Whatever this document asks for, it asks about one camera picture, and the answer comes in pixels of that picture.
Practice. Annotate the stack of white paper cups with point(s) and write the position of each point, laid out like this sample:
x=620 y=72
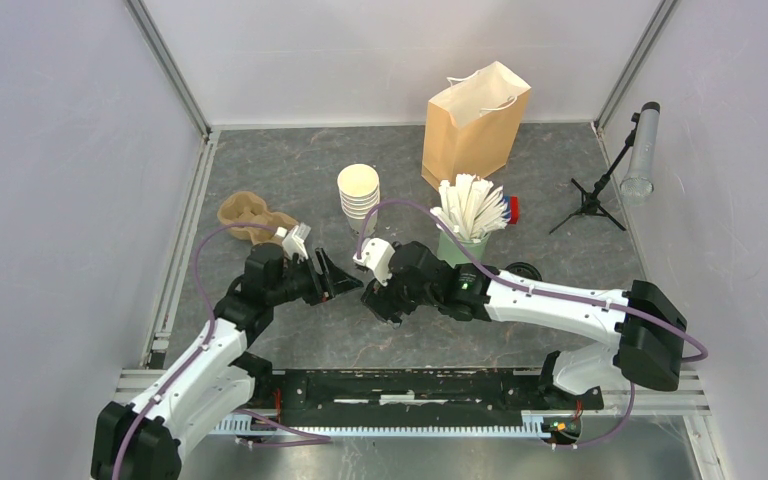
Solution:
x=359 y=189

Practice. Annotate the red and blue small box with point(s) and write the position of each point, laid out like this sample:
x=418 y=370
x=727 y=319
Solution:
x=512 y=212

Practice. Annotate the pulp cup carrier tray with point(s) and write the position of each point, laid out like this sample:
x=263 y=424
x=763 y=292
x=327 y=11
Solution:
x=271 y=219

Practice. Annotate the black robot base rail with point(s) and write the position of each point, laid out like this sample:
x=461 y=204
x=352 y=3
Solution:
x=367 y=398

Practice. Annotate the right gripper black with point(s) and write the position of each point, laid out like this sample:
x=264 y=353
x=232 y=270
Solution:
x=378 y=298

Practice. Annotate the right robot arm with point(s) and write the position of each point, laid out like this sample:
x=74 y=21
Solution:
x=636 y=334

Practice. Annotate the stack of black lids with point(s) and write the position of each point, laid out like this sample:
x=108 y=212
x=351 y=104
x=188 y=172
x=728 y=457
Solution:
x=524 y=270

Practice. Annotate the stack of pulp cup carriers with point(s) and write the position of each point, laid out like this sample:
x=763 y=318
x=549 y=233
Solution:
x=246 y=207

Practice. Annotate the bundle of wrapped paper straws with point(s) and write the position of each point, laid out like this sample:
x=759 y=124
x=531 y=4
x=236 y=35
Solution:
x=472 y=207

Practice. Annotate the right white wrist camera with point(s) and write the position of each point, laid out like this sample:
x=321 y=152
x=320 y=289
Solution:
x=374 y=256

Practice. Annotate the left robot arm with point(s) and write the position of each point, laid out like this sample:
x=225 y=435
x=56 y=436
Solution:
x=151 y=436

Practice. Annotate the green straw holder cup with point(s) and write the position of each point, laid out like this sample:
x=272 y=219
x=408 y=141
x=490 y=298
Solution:
x=455 y=251

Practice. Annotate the brown paper takeout bag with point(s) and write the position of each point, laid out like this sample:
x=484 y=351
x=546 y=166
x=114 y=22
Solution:
x=471 y=125

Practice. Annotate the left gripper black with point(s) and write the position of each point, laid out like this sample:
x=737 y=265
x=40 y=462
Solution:
x=335 y=280

